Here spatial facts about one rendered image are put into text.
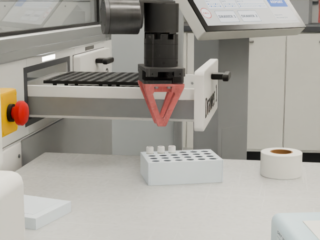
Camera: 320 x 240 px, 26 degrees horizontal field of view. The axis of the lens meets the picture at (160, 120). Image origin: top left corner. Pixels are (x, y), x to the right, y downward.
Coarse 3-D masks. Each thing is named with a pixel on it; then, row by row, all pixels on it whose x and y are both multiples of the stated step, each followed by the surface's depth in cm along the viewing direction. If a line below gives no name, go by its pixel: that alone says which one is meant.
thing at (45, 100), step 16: (32, 80) 140; (192, 80) 150; (32, 96) 132; (48, 96) 131; (64, 96) 131; (80, 96) 130; (96, 96) 130; (112, 96) 129; (128, 96) 129; (160, 96) 128; (192, 96) 127; (32, 112) 132; (48, 112) 132; (64, 112) 131; (80, 112) 131; (96, 112) 130; (112, 112) 129; (128, 112) 129; (144, 112) 128; (176, 112) 127; (192, 112) 127
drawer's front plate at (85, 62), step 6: (102, 48) 185; (108, 48) 186; (78, 54) 163; (84, 54) 163; (90, 54) 168; (96, 54) 174; (102, 54) 180; (108, 54) 186; (78, 60) 160; (84, 60) 163; (90, 60) 169; (78, 66) 160; (84, 66) 163; (90, 66) 169; (96, 66) 174; (102, 66) 180; (108, 66) 186
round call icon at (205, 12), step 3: (201, 9) 216; (204, 9) 217; (207, 9) 218; (201, 12) 215; (204, 12) 216; (207, 12) 217; (204, 15) 215; (207, 15) 216; (210, 15) 217; (204, 18) 214; (207, 18) 215; (210, 18) 216; (213, 18) 217
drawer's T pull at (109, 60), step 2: (98, 58) 173; (100, 58) 173; (102, 58) 173; (104, 58) 173; (106, 58) 172; (108, 58) 172; (110, 58) 174; (112, 58) 176; (96, 60) 173; (98, 60) 173; (100, 60) 172; (102, 60) 170; (104, 60) 170; (106, 60) 170; (108, 60) 171; (110, 60) 174; (112, 60) 176; (96, 62) 173; (98, 62) 173; (100, 62) 173; (102, 62) 170; (104, 62) 170; (106, 62) 170; (108, 62) 171; (110, 62) 174; (104, 64) 171; (106, 64) 170
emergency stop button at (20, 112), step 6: (18, 102) 110; (24, 102) 111; (12, 108) 111; (18, 108) 109; (24, 108) 110; (12, 114) 110; (18, 114) 109; (24, 114) 110; (18, 120) 110; (24, 120) 110
